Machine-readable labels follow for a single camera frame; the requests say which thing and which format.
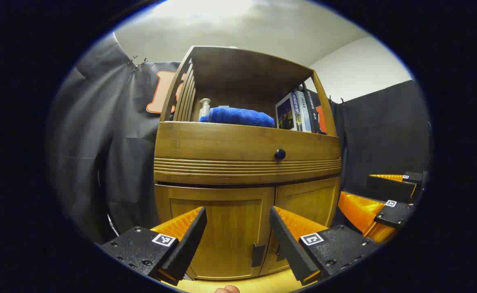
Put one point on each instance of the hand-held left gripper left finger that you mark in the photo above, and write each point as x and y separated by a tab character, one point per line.
185	248

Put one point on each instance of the wooden shoe cabinet door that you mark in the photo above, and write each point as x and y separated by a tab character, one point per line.
230	228
307	203

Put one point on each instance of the wooden drawer with black knob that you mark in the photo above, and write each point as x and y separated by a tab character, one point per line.
238	142

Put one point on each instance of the black backdrop cloth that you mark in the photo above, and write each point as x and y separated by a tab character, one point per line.
120	142

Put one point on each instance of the wooden double-door shoe cabinet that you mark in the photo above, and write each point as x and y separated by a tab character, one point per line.
254	69

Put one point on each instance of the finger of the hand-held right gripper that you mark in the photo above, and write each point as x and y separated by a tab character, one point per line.
395	215
389	188

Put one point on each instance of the blue folded towel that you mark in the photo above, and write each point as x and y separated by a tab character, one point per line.
238	116

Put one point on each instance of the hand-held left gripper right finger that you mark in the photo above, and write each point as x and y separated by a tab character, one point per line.
287	244

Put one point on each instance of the white pump bottle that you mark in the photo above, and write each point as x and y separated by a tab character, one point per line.
204	110

